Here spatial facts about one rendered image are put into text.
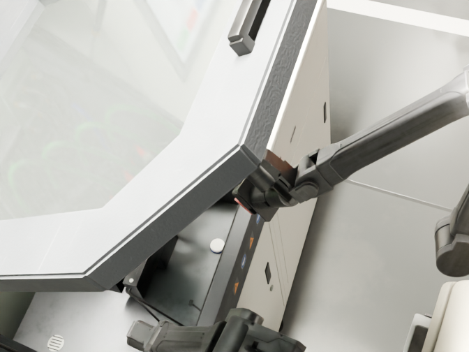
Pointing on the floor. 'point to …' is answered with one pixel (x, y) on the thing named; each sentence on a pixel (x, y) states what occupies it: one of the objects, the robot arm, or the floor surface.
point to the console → (303, 144)
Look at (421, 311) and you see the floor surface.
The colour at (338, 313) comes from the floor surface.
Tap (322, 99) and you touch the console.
